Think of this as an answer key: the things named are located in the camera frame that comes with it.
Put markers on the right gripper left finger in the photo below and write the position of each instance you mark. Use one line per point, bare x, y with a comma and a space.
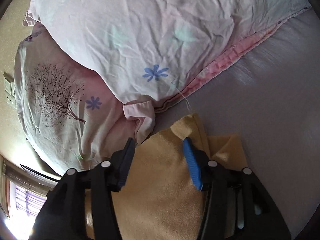
63, 214

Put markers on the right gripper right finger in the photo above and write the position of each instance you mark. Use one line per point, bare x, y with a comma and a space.
237, 204

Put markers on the yellow garment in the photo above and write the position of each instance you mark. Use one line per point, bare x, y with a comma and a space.
159, 200

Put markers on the window with curtain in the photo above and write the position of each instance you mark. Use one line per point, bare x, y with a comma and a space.
22, 196

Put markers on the lower pink tree-print pillow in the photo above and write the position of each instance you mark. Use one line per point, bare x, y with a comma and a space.
69, 115

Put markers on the lavender bed sheet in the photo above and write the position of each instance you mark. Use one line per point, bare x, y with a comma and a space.
270, 97

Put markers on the upper white floral pillow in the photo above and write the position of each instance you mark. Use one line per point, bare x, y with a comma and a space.
157, 50

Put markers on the wall-mounted television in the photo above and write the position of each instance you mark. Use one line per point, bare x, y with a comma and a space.
39, 174

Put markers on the wall switch and socket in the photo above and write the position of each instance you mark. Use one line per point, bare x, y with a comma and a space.
9, 90

